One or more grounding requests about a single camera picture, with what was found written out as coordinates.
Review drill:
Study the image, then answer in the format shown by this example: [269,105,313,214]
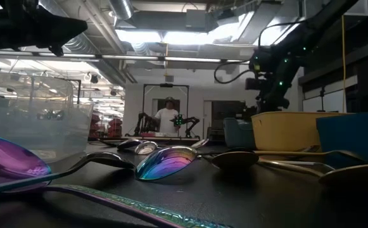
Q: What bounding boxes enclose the black table mat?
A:
[0,137,368,228]

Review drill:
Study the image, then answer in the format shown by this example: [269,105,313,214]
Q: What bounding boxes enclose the long ceiling light tube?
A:
[0,50,246,64]

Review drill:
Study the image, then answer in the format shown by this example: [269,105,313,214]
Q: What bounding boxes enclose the clear plastic bin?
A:
[0,71,94,164]

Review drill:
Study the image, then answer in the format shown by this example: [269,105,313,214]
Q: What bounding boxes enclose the blue-handled black spoon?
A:
[0,151,136,197]
[98,138,144,151]

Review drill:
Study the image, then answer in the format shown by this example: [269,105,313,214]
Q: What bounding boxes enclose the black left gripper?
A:
[0,0,89,57]

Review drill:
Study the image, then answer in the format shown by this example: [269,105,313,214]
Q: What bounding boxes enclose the grey ceiling vent box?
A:
[185,8,210,32]

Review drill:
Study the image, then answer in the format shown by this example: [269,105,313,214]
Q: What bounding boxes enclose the black background rig frame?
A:
[141,82,191,139]

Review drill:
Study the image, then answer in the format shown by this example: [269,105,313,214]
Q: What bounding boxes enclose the silver air duct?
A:
[108,0,135,21]

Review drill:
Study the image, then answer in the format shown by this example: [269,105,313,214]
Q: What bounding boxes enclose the black tripod stand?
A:
[315,85,327,113]

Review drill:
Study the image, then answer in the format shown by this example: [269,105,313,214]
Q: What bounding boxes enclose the blue-handled rainbow spoon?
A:
[135,146,203,182]

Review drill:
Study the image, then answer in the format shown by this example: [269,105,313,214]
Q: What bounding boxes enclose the slate blue plastic bin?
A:
[223,117,257,149]

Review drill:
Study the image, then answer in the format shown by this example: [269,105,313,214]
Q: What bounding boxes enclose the yellow hanging cable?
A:
[340,15,348,113]

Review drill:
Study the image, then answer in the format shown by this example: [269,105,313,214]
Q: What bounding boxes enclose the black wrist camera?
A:
[245,77,267,92]

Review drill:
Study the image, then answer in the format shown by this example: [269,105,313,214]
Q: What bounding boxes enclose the gold spoon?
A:
[256,158,368,188]
[202,148,260,170]

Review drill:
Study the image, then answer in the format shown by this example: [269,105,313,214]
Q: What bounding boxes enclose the person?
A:
[154,96,181,135]

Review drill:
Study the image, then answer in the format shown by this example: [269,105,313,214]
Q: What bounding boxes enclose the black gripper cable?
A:
[213,60,257,85]

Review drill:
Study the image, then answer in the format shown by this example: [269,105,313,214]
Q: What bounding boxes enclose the dark cabinet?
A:
[210,99,247,142]

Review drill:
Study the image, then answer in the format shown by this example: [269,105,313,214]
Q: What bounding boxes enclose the red cart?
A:
[106,117,124,138]
[88,113,102,139]

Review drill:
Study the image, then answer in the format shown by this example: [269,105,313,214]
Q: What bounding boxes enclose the dark blue plastic bin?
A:
[315,110,368,168]

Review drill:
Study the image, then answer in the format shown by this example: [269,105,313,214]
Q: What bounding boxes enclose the yellow plastic bin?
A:
[251,111,349,152]

